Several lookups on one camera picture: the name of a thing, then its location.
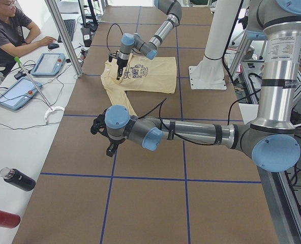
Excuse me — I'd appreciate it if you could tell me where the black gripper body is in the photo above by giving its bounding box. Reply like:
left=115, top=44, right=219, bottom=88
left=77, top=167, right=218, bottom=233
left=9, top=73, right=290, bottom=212
left=116, top=57, right=127, bottom=67
left=108, top=136, right=124, bottom=147

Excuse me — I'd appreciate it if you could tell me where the reacher grabber stick green handle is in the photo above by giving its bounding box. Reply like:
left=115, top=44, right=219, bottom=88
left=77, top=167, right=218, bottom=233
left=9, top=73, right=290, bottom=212
left=14, top=56, right=65, bottom=124

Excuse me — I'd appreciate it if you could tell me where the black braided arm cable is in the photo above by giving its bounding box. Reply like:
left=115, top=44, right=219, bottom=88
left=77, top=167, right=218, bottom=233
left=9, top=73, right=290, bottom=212
left=106, top=23, right=126, bottom=53
left=137, top=98, right=260, bottom=146

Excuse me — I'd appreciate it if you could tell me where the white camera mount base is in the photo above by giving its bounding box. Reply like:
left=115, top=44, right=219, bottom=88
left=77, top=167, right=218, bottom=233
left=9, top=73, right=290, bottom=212
left=189, top=0, right=243, bottom=90

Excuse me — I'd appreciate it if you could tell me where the red bottle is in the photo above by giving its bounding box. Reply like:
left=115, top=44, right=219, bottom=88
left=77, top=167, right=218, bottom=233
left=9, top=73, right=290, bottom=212
left=0, top=210, right=21, bottom=229

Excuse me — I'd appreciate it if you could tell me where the black water bottle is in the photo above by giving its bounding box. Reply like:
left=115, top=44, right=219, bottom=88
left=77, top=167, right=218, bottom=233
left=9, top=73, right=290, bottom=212
left=0, top=167, right=36, bottom=192

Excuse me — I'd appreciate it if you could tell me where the blue teach pendant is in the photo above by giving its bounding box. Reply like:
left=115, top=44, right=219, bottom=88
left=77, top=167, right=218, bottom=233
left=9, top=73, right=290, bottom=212
left=0, top=77, right=38, bottom=110
left=31, top=53, right=66, bottom=77

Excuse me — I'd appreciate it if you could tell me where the black computer mouse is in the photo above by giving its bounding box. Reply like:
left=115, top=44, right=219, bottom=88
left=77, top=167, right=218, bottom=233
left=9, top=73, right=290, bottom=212
left=47, top=43, right=59, bottom=50

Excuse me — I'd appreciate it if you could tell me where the aluminium frame post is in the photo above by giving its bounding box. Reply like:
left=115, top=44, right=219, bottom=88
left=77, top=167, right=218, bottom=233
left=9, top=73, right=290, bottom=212
left=45, top=0, right=83, bottom=78

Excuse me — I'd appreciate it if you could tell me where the robot arm grey silver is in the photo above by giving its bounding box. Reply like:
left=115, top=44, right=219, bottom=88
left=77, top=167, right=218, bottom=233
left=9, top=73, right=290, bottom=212
left=113, top=1, right=182, bottom=80
left=103, top=1, right=301, bottom=172

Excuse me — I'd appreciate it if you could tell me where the near blue teach pendant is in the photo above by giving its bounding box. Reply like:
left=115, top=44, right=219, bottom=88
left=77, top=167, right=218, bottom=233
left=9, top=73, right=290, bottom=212
left=0, top=77, right=38, bottom=110

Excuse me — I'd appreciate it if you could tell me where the cream long-sleeve graphic shirt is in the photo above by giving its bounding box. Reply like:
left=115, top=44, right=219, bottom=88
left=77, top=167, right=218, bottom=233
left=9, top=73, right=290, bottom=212
left=101, top=54, right=177, bottom=115

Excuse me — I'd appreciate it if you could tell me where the black keyboard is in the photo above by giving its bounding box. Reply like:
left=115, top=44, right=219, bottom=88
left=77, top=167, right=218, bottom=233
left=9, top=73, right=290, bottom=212
left=63, top=19, right=76, bottom=41

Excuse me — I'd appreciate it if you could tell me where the far blue teach pendant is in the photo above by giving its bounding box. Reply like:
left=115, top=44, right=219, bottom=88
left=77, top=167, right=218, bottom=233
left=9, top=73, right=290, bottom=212
left=31, top=53, right=66, bottom=77

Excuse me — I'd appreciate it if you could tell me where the seated man in grey shirt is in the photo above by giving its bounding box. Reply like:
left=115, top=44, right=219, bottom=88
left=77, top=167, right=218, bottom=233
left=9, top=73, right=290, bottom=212
left=0, top=1, right=55, bottom=76

